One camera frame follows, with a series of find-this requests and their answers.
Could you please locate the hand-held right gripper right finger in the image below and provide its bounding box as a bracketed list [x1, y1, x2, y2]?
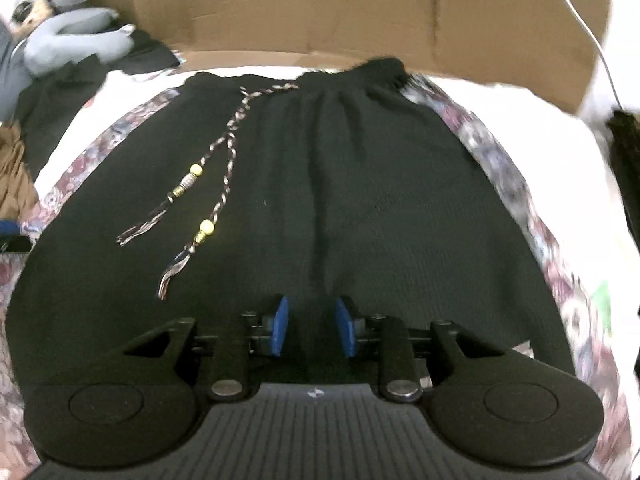
[333, 293, 506, 404]

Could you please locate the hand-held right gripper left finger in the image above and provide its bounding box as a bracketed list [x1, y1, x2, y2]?
[122, 293, 292, 404]

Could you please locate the black knit pants patterned trim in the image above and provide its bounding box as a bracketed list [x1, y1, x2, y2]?
[0, 56, 633, 480]

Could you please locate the white printed bed sheet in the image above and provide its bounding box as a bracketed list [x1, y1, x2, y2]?
[0, 62, 640, 480]

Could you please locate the brown cloth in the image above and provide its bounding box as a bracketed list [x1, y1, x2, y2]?
[0, 119, 39, 222]

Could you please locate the brown cardboard box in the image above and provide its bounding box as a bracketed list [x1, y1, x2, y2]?
[95, 0, 613, 115]

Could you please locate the dark cloth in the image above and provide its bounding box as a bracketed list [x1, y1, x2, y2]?
[19, 29, 182, 182]

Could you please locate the grey cloth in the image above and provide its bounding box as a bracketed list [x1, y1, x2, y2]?
[0, 0, 99, 120]

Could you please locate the white cable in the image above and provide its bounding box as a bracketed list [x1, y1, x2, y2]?
[542, 0, 624, 112]

